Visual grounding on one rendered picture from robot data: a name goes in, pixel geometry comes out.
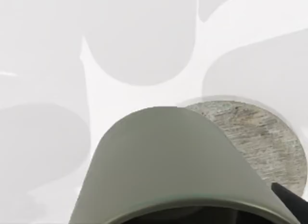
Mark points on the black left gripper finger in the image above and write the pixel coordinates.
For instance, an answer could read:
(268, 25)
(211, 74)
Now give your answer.
(290, 202)

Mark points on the grey-green cup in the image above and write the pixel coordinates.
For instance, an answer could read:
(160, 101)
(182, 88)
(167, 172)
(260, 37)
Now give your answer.
(163, 161)

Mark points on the round grey stone coaster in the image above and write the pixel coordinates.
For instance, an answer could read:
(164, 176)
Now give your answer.
(262, 139)

